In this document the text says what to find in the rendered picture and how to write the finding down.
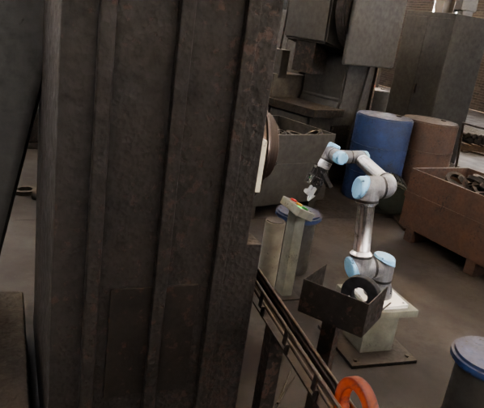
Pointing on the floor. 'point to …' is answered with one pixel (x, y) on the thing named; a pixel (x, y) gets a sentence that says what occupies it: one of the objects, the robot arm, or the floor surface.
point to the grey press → (336, 61)
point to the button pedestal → (290, 249)
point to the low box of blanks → (462, 215)
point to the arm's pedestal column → (374, 346)
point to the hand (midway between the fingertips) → (309, 199)
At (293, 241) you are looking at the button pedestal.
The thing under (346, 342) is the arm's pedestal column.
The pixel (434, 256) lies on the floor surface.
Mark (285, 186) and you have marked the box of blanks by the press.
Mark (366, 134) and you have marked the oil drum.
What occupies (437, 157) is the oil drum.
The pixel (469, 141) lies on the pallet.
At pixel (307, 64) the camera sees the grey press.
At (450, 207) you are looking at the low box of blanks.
